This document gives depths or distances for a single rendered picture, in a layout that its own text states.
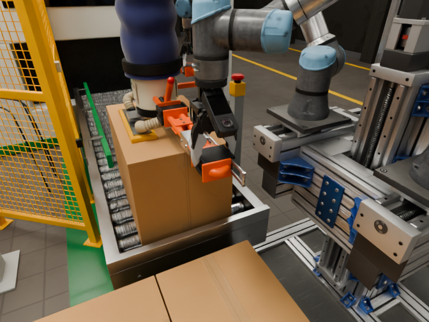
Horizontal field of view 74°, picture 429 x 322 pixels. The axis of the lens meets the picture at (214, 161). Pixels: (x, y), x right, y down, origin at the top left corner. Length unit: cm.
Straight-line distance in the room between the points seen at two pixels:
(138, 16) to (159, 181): 56
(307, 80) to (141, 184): 68
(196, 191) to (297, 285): 73
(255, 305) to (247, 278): 10
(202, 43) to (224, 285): 82
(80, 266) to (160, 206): 101
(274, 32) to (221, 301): 84
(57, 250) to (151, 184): 124
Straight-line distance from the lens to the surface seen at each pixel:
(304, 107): 109
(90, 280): 193
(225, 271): 114
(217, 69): 61
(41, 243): 228
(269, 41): 57
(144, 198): 108
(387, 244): 81
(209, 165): 66
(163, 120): 98
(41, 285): 203
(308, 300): 154
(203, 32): 60
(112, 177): 171
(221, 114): 60
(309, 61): 106
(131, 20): 109
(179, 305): 107
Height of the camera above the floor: 145
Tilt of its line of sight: 31 degrees down
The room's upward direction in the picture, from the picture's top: straight up
